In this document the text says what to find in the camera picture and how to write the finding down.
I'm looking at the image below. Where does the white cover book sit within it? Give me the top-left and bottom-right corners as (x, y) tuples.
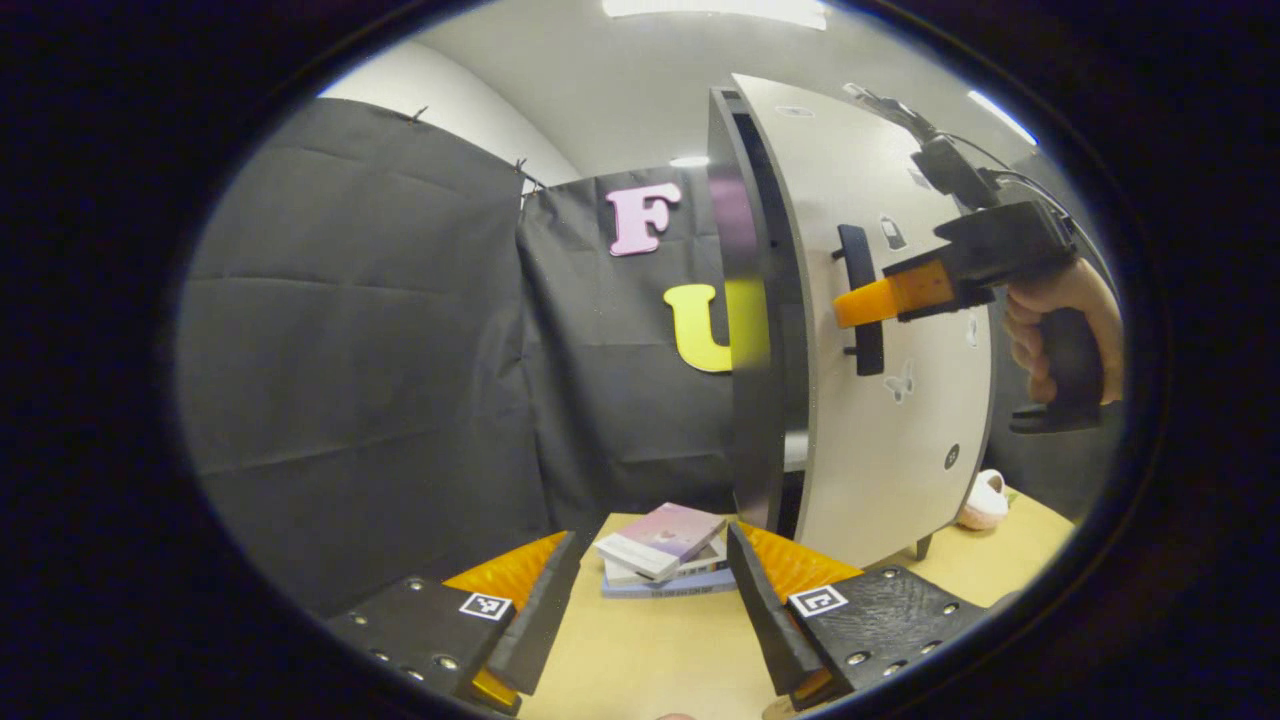
(603, 540), (731, 587)

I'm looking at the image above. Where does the pink white plush toy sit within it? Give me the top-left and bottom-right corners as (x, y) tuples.
(955, 468), (1011, 531)

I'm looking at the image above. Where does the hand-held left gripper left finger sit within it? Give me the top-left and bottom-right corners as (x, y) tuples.
(325, 530), (583, 716)

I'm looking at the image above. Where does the beige cabinet door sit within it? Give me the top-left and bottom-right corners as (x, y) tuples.
(733, 73), (996, 569)

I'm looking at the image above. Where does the pink purple cover book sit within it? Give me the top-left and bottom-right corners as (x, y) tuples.
(595, 502), (728, 582)

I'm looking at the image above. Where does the black backdrop cloth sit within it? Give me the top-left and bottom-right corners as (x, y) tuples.
(178, 97), (1121, 616)

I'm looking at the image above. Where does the grey cabinet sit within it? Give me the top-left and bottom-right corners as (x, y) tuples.
(707, 85), (938, 563)

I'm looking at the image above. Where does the black door handle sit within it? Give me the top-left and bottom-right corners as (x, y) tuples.
(832, 224), (887, 377)

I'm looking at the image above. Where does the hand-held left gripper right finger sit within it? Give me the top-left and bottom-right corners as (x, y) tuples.
(726, 520), (991, 713)

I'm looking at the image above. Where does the blue book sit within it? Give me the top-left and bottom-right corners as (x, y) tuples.
(600, 568), (738, 599)

